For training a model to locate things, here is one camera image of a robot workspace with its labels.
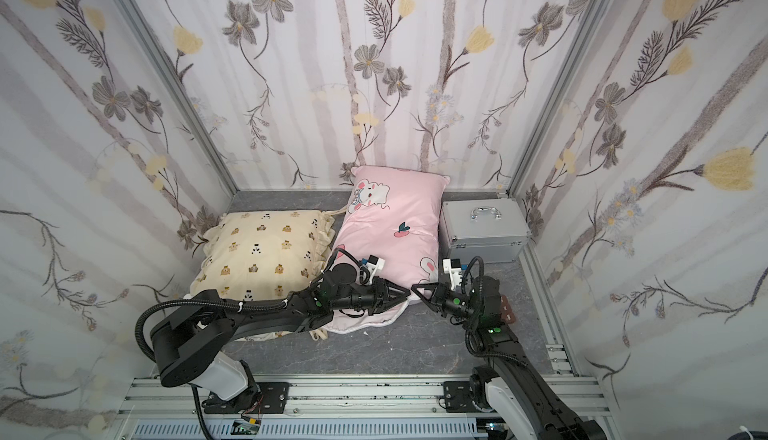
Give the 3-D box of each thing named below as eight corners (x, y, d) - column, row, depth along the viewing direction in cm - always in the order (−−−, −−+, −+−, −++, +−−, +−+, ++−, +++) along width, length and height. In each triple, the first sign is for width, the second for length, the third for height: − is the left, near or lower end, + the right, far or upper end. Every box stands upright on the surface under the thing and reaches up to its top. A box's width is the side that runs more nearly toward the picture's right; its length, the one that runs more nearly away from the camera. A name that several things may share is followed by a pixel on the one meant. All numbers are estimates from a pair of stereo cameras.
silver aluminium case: (442, 268, 102) (451, 238, 88) (437, 230, 112) (444, 198, 98) (515, 268, 102) (535, 239, 88) (503, 230, 112) (519, 198, 98)
